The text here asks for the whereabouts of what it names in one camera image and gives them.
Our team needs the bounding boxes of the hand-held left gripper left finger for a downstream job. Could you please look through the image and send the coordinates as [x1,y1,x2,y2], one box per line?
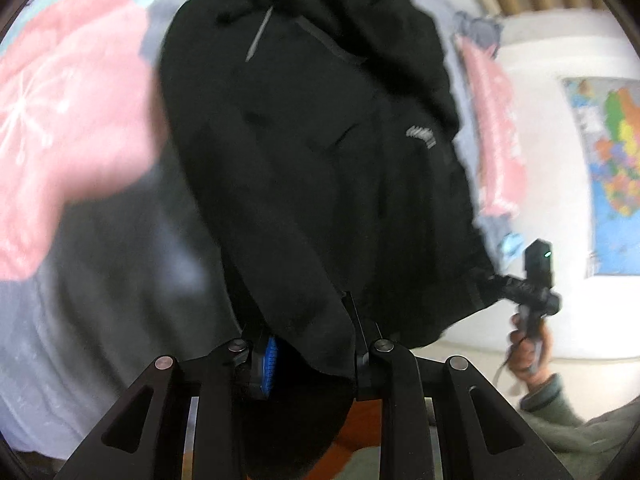
[52,335,281,480]

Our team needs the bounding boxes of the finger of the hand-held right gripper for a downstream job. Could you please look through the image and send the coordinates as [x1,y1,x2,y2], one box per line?
[477,274,532,307]

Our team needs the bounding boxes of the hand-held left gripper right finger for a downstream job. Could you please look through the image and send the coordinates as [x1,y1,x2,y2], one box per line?
[342,290,576,480]

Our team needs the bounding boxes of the black hooded jacket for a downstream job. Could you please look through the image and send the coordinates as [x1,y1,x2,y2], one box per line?
[157,0,508,480]

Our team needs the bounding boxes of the person's right forearm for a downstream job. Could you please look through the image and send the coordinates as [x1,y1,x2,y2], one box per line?
[519,372,640,480]

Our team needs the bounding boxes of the person's right hand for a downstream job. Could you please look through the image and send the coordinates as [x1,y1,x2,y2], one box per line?
[507,312,556,389]

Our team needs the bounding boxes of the light blue tissue packet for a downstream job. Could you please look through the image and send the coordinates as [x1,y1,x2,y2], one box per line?
[500,232,526,262]

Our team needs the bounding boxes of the pink printed pillow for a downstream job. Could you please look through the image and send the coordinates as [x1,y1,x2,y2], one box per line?
[457,40,529,219]

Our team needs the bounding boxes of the grey pillow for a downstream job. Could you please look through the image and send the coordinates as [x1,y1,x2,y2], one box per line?
[452,10,503,58]

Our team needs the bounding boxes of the grey floral blanket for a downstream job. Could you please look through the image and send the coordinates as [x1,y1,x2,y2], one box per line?
[0,0,506,466]

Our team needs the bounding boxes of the colourful wall map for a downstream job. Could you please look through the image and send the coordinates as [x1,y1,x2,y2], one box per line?
[562,76,640,279]

